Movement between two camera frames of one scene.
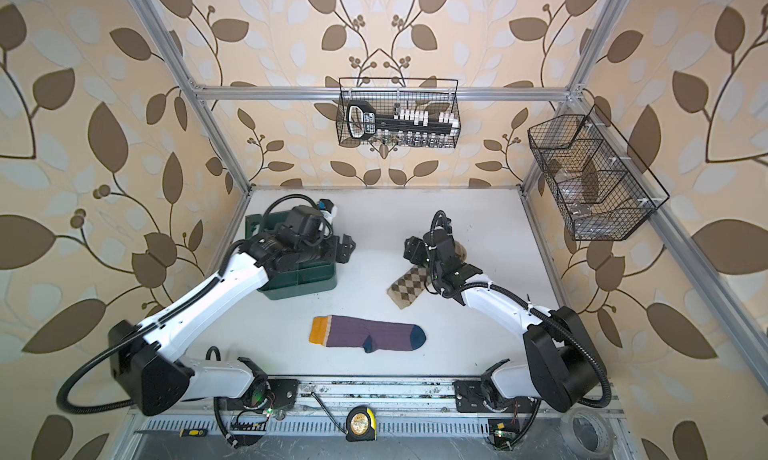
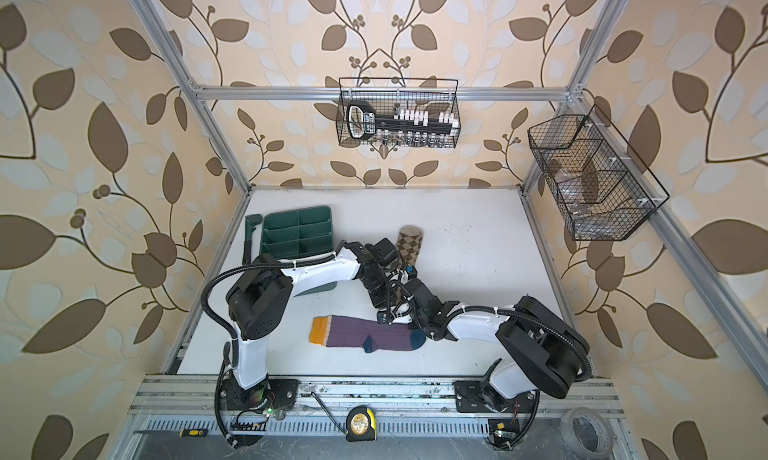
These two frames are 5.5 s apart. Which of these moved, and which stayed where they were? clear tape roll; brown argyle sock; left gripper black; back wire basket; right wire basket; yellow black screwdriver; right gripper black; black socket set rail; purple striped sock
Moved: right gripper black; brown argyle sock; left gripper black
Stayed: purple striped sock; right wire basket; clear tape roll; back wire basket; yellow black screwdriver; black socket set rail
